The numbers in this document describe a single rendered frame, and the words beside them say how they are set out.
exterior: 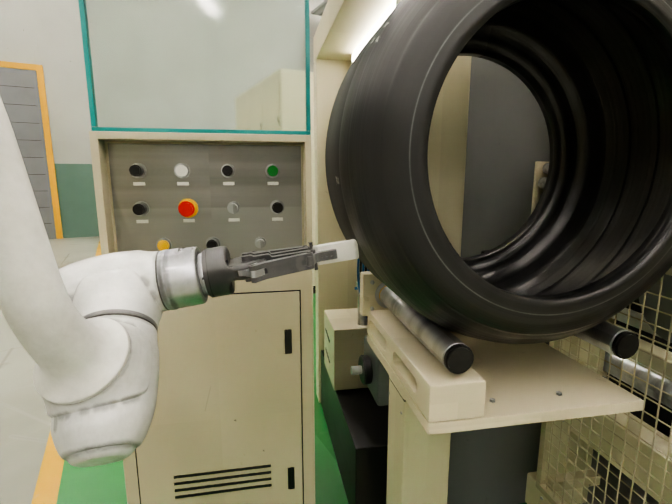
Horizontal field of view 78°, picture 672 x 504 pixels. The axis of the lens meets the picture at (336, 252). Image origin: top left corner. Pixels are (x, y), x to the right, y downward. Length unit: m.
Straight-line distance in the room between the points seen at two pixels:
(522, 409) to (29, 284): 0.66
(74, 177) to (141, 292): 8.80
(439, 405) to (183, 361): 0.80
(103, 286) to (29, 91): 8.95
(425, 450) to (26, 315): 0.95
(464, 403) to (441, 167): 0.52
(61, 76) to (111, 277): 8.99
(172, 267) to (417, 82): 0.41
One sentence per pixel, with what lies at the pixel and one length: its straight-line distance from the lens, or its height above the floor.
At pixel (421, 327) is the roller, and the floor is 0.91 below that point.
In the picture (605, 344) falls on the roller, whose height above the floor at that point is 0.90.
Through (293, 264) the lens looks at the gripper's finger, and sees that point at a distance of 0.61.
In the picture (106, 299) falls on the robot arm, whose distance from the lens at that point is 0.62.
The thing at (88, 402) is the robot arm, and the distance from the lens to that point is 0.54.
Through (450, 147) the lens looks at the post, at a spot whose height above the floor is 1.22.
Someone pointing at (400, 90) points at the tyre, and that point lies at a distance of 0.56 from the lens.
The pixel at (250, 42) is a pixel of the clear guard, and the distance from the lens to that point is 1.22.
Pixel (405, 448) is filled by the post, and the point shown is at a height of 0.49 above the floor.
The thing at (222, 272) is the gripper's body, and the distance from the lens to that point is 0.62.
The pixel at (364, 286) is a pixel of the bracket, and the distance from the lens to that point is 0.92.
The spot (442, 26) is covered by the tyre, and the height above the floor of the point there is 1.34.
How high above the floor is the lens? 1.16
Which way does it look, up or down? 10 degrees down
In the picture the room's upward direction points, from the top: straight up
